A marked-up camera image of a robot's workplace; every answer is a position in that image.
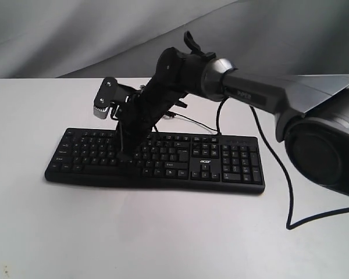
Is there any black keyboard usb cable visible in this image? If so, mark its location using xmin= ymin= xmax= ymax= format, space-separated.
xmin=162 ymin=110 xmax=223 ymax=136

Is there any black acer keyboard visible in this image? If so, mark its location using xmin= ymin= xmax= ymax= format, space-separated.
xmin=45 ymin=128 xmax=265 ymax=194

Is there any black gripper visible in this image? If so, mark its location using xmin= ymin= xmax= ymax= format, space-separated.
xmin=116 ymin=81 xmax=187 ymax=170

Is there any grey backdrop cloth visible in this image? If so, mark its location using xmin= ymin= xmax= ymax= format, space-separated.
xmin=0 ymin=1 xmax=349 ymax=78

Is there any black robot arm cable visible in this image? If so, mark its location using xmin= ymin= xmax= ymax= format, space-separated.
xmin=215 ymin=97 xmax=349 ymax=230

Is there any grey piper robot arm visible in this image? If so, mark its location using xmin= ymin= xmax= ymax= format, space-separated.
xmin=117 ymin=32 xmax=349 ymax=196

